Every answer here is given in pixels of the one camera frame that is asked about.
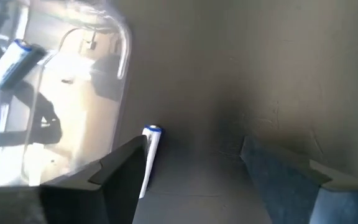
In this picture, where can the clear plastic bin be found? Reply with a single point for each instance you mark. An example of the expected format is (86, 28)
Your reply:
(82, 109)

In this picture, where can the black table mat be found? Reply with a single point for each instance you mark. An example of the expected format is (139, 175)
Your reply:
(197, 93)

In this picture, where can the white battery with blue band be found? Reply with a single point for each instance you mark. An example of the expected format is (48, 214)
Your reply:
(6, 67)
(152, 146)

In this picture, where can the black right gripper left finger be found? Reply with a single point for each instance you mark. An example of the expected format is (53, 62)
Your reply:
(120, 186)

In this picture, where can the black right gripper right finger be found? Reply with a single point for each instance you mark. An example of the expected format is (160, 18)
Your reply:
(291, 193)

